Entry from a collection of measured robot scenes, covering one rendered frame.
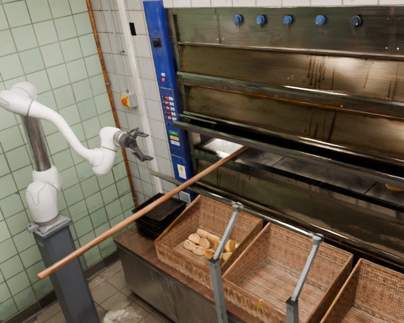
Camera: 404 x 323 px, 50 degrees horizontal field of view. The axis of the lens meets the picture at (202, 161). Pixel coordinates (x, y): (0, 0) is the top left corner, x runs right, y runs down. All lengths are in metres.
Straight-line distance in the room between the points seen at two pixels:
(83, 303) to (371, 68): 2.30
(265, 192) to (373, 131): 0.84
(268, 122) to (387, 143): 0.65
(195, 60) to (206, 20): 0.26
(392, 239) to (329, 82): 0.82
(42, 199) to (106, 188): 1.09
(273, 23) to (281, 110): 0.45
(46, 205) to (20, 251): 0.87
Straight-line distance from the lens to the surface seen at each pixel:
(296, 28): 2.16
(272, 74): 2.28
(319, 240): 2.02
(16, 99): 2.55
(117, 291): 3.73
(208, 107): 2.68
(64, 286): 3.02
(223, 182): 2.86
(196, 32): 2.61
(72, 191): 3.55
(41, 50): 3.25
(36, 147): 2.80
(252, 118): 2.45
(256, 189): 2.69
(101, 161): 2.51
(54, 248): 2.84
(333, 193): 2.35
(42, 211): 2.74
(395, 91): 1.98
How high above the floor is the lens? 2.40
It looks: 26 degrees down
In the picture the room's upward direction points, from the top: 8 degrees counter-clockwise
